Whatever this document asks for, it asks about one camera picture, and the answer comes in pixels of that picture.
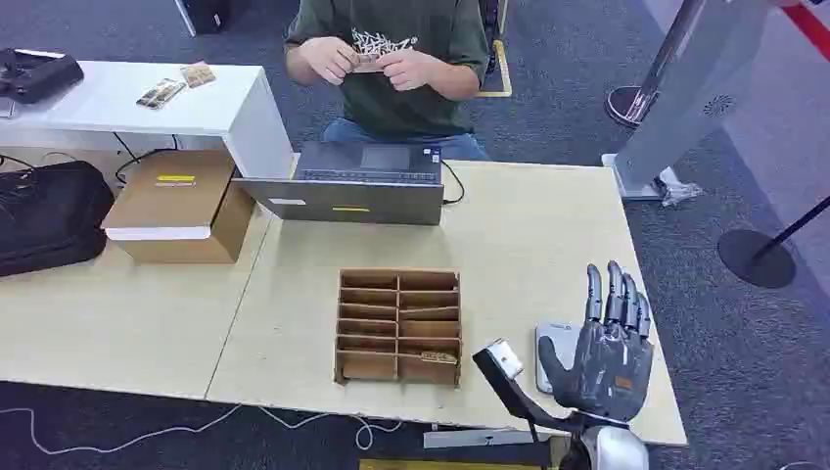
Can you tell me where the black cabinet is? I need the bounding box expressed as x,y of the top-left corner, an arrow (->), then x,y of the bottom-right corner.
173,0 -> 251,38

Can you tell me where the black bag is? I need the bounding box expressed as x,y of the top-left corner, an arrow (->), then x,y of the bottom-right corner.
0,160 -> 116,279

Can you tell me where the person's right hand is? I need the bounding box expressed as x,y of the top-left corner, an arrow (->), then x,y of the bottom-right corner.
300,35 -> 362,86

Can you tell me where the person's left hand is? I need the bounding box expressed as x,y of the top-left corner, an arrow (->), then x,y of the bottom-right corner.
375,49 -> 443,93

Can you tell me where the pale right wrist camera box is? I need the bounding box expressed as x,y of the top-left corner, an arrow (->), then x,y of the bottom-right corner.
485,338 -> 525,382

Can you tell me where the crumpled clear plastic wrap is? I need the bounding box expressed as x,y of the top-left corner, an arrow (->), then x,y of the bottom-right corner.
660,180 -> 706,209

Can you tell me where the tan printed card pack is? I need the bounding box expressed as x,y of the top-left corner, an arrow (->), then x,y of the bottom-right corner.
179,62 -> 218,89

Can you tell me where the small printed card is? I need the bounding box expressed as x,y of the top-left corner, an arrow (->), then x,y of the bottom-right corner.
351,52 -> 392,74

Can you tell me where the black device case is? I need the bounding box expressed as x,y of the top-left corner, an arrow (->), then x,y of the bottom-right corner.
0,47 -> 86,106

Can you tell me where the long printed card pack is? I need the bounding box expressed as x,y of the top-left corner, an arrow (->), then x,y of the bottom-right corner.
135,77 -> 188,111

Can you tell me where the person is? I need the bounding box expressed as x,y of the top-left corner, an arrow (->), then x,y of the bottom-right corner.
283,0 -> 492,163

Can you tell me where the white side table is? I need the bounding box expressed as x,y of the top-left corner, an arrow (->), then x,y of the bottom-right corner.
0,59 -> 297,181

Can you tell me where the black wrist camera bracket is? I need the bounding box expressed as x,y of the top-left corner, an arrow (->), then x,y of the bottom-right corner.
472,347 -> 585,437

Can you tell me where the person's hand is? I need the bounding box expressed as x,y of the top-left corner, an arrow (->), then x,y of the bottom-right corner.
300,35 -> 362,86
375,49 -> 443,93

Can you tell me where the grey laptop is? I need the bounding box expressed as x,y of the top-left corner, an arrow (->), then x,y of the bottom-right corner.
232,141 -> 447,227

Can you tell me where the black power cable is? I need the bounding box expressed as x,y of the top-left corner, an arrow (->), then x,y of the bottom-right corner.
112,132 -> 181,187

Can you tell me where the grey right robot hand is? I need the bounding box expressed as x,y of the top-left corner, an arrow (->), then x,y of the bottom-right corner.
537,260 -> 656,424

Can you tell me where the chrome post with round base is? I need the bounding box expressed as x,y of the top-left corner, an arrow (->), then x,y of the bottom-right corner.
604,0 -> 708,129

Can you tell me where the black laptop cable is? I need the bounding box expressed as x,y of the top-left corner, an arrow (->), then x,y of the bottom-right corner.
441,160 -> 467,207

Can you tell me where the white floor cable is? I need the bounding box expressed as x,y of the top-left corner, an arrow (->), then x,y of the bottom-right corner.
0,403 -> 404,456

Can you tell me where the brown cardboard box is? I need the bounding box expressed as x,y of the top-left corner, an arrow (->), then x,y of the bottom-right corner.
101,149 -> 256,266

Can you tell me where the yellow metal frame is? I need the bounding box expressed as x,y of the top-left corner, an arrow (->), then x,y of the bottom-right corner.
475,0 -> 514,100

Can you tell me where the grey metal gate panel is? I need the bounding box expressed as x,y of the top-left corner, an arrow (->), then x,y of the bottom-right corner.
601,0 -> 774,203

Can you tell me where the grey metal bar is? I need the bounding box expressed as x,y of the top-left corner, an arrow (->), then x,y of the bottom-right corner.
422,427 -> 554,450

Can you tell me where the grey flat scanner pad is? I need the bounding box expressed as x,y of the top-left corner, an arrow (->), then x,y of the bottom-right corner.
534,321 -> 584,396

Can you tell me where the red floor tape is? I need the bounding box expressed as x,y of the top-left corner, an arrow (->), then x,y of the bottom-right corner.
780,2 -> 830,65

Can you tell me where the wooden card box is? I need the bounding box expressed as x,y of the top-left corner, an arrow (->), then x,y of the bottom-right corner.
333,268 -> 464,389

